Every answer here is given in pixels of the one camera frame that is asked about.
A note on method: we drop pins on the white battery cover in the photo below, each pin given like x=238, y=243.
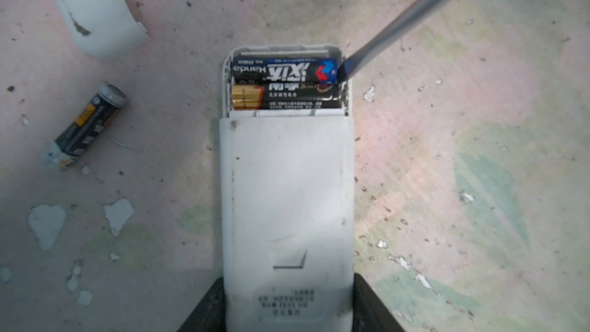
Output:
x=103, y=29

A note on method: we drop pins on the white remote control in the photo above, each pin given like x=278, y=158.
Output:
x=287, y=205

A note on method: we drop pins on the black gold battery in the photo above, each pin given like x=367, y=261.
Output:
x=286, y=96

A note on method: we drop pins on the small dark battery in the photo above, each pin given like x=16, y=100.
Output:
x=76, y=139

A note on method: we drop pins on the orange handled screwdriver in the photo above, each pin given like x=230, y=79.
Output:
x=403, y=23

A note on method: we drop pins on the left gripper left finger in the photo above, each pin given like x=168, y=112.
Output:
x=209, y=314

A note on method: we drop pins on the black blue Handa battery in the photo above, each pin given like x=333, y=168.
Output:
x=246, y=69

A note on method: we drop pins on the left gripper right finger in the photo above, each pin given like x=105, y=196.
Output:
x=369, y=313

